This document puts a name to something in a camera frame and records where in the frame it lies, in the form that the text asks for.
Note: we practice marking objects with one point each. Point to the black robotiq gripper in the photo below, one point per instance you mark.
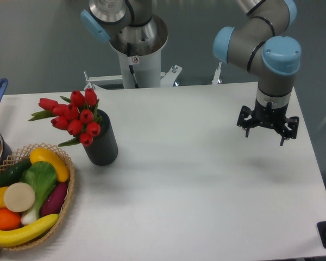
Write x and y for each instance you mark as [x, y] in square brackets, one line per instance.
[268, 116]

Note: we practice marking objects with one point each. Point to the dark grey ribbed vase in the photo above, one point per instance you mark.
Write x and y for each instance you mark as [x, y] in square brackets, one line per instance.
[103, 150]

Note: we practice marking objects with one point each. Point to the red tulip bouquet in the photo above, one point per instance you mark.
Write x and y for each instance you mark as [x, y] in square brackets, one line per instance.
[79, 116]

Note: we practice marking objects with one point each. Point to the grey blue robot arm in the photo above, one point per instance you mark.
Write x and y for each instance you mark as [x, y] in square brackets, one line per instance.
[259, 47]

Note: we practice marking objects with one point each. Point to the purple sweet potato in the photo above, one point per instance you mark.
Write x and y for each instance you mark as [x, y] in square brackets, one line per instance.
[53, 204]

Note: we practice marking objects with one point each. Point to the yellow squash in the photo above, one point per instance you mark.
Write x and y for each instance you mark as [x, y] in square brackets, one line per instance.
[44, 154]

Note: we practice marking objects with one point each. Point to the green bok choy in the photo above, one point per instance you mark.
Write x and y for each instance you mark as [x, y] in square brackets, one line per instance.
[42, 177]

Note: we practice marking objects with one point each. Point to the beige round disc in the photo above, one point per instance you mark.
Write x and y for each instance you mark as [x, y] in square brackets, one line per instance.
[19, 197]

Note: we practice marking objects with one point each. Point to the green cucumber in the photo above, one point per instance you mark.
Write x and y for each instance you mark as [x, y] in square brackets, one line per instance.
[13, 173]

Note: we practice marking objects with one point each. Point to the orange fruit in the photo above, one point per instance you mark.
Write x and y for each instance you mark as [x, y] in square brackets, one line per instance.
[9, 220]

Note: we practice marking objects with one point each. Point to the yellow banana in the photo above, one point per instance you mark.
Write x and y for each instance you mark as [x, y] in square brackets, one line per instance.
[29, 232]

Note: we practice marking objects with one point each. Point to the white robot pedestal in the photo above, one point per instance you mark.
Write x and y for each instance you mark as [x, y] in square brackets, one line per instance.
[139, 53]

